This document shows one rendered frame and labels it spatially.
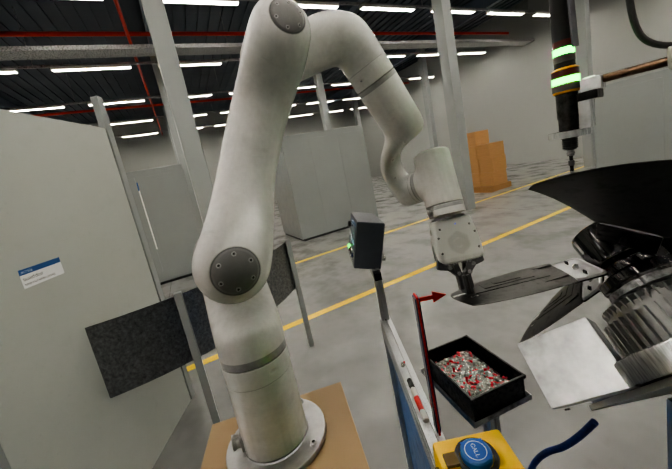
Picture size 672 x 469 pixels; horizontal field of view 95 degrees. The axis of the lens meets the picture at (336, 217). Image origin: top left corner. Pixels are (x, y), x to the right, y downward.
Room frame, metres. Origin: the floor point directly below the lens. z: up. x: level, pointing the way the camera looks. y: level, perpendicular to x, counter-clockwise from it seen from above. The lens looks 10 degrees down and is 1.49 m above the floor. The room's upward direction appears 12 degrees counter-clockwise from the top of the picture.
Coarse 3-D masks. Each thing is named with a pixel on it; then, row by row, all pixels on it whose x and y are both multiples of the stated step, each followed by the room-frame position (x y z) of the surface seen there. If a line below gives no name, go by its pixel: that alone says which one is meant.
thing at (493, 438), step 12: (492, 432) 0.38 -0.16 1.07; (444, 444) 0.37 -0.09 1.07; (456, 444) 0.37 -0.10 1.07; (492, 444) 0.36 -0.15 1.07; (504, 444) 0.36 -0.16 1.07; (504, 456) 0.34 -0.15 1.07; (444, 468) 0.34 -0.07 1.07; (456, 468) 0.34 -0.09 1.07; (468, 468) 0.33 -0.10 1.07; (492, 468) 0.33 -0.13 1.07; (504, 468) 0.33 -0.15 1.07; (516, 468) 0.32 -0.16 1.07
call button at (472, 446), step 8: (464, 440) 0.36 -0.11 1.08; (472, 440) 0.36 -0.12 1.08; (480, 440) 0.36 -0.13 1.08; (464, 448) 0.35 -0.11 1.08; (472, 448) 0.35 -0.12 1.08; (480, 448) 0.35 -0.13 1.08; (488, 448) 0.35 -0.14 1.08; (464, 456) 0.34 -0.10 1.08; (472, 456) 0.34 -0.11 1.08; (480, 456) 0.34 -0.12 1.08; (488, 456) 0.34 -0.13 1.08; (472, 464) 0.33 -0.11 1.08; (480, 464) 0.33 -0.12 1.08; (488, 464) 0.33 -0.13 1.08
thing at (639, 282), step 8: (656, 272) 0.51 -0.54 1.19; (664, 272) 0.50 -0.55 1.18; (632, 280) 0.54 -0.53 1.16; (640, 280) 0.52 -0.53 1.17; (648, 280) 0.51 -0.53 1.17; (656, 280) 0.51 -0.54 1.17; (624, 288) 0.53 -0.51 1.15; (632, 288) 0.52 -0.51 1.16; (640, 288) 0.52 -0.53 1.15; (648, 288) 0.53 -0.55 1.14; (616, 296) 0.55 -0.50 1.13; (624, 296) 0.54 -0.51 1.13
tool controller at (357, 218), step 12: (360, 216) 1.30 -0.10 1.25; (372, 216) 1.32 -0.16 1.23; (360, 228) 1.17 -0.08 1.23; (372, 228) 1.17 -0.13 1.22; (384, 228) 1.18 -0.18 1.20; (360, 240) 1.17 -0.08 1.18; (372, 240) 1.17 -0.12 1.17; (360, 252) 1.17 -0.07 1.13; (372, 252) 1.17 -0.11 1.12; (360, 264) 1.17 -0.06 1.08; (372, 264) 1.17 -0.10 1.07
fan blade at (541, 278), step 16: (512, 272) 0.69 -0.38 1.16; (528, 272) 0.65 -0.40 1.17; (544, 272) 0.62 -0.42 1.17; (560, 272) 0.60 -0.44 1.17; (480, 288) 0.64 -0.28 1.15; (496, 288) 0.61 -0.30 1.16; (512, 288) 0.59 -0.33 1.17; (528, 288) 0.57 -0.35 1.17; (544, 288) 0.56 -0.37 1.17; (480, 304) 0.54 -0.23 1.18
